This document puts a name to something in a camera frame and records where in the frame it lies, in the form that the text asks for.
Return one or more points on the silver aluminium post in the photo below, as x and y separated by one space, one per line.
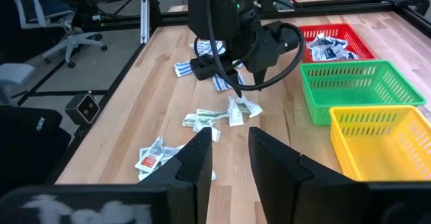
144 15

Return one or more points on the black stand legs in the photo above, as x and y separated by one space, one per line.
60 92

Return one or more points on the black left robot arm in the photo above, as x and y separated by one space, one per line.
215 8

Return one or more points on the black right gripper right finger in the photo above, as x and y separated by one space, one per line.
279 177

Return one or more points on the black table-level camera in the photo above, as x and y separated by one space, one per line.
84 108

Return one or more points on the black chair backrest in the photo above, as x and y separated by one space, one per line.
30 143

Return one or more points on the green plastic basket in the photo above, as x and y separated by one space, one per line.
353 96

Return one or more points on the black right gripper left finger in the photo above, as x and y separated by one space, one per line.
188 183

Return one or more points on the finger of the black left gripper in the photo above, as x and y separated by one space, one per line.
237 87
261 77

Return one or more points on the blue grey chair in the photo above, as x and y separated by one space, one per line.
13 74

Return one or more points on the red plastic basket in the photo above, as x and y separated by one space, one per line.
363 45

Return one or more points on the white office chair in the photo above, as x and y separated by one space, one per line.
37 7

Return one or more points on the yellow plastic basket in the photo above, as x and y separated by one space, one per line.
380 156

